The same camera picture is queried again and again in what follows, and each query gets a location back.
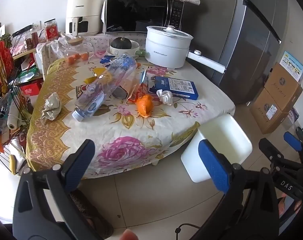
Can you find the yellow wrapper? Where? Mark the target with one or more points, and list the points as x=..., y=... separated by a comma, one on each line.
x=97, y=71

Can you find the grey refrigerator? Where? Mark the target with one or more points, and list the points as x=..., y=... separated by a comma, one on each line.
x=241, y=42

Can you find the white bowl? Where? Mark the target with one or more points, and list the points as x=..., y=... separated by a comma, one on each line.
x=124, y=51

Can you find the bundle of red packets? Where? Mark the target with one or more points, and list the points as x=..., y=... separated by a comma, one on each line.
x=2, y=62

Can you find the blue white printed box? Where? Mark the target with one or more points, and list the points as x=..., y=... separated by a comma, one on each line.
x=292, y=66

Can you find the white plastic bin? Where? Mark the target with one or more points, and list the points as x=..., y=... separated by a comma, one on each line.
x=224, y=135

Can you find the cream air fryer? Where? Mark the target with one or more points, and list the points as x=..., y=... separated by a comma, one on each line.
x=84, y=10

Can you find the white electric pot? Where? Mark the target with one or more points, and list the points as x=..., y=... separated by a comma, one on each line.
x=164, y=50

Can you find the small green ornament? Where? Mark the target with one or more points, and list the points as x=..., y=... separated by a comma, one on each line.
x=140, y=53

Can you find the jar of red chillies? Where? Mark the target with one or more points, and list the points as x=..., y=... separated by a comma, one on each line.
x=34, y=38

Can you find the white tissue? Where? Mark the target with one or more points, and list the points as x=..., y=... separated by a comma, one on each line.
x=165, y=96

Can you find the orange snack packet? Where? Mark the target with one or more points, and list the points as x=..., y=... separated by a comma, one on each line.
x=140, y=90

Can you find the white paper roll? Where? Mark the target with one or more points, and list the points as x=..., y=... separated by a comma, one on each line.
x=12, y=116

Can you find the grey paper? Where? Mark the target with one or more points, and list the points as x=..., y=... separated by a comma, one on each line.
x=51, y=105

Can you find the small orange fruit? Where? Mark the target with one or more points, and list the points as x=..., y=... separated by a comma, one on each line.
x=85, y=55
x=70, y=59
x=77, y=56

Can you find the person's left hand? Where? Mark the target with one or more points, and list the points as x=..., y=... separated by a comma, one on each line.
x=128, y=235

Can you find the red lidded jar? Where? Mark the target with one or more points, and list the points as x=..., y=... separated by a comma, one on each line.
x=51, y=31

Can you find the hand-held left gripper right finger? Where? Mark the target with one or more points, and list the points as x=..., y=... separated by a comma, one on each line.
x=214, y=162

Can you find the small purple white box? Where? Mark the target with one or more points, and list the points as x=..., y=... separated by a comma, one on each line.
x=295, y=115

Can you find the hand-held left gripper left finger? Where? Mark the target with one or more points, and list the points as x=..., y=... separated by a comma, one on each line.
x=79, y=165

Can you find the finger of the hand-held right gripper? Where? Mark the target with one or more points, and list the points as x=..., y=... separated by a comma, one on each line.
x=271, y=152
x=292, y=140

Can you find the small blue packet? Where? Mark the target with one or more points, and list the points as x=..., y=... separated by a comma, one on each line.
x=106, y=60

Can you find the red box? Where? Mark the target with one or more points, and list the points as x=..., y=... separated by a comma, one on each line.
x=31, y=88

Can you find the person's right hand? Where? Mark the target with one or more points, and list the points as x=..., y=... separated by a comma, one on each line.
x=282, y=205

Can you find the black microwave oven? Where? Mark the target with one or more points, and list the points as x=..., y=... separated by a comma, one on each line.
x=136, y=12

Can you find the floral tablecloth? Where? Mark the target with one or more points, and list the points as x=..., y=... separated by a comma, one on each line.
x=131, y=135

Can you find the glass jar with wooden lid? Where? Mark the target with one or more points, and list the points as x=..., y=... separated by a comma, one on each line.
x=79, y=48

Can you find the clear plastic water bottle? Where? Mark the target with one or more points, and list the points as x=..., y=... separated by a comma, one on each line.
x=104, y=87

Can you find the dark green squash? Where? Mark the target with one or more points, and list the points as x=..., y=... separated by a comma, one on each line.
x=121, y=42

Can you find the small-flower white cloth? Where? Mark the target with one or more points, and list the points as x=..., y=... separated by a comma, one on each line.
x=99, y=40

